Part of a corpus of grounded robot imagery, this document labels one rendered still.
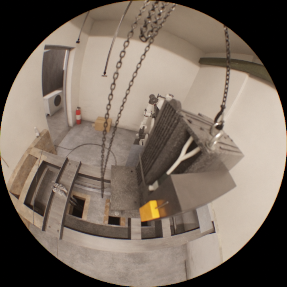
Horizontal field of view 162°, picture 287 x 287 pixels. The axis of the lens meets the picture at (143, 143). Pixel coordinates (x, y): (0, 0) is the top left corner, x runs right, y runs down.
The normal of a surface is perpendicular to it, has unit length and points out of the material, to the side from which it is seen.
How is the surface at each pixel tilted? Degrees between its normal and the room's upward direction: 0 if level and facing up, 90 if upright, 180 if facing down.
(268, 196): 90
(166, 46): 90
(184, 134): 90
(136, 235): 0
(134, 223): 0
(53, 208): 0
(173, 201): 90
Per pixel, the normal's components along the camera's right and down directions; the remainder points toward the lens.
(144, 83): 0.03, 0.67
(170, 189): -0.94, -0.11
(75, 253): 0.30, -0.72
